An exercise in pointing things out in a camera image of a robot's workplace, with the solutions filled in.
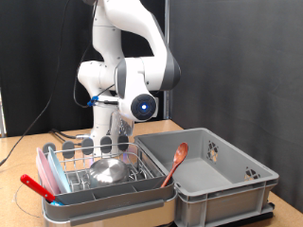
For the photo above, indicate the grey plastic crate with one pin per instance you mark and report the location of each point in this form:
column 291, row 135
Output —
column 221, row 205

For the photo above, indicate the aluminium vertical pole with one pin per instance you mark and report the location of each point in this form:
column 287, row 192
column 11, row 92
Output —
column 166, row 19

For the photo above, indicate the pink plate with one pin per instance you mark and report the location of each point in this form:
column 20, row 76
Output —
column 44, row 170

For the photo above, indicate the stainless steel bowl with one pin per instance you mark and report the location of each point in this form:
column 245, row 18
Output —
column 109, row 171

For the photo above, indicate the light blue plate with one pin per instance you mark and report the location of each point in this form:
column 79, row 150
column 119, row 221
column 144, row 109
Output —
column 58, row 171

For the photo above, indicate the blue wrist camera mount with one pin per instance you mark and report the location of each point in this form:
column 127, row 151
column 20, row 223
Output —
column 92, row 101

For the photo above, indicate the silver frame post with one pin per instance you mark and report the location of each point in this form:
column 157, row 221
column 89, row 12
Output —
column 2, row 113

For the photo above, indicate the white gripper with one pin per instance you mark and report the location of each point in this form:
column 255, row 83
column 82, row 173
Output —
column 109, row 104

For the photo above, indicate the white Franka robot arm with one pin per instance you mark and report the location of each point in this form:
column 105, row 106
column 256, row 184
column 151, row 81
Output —
column 139, row 72

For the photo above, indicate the small blue utensil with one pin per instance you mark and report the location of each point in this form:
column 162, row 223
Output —
column 57, row 203

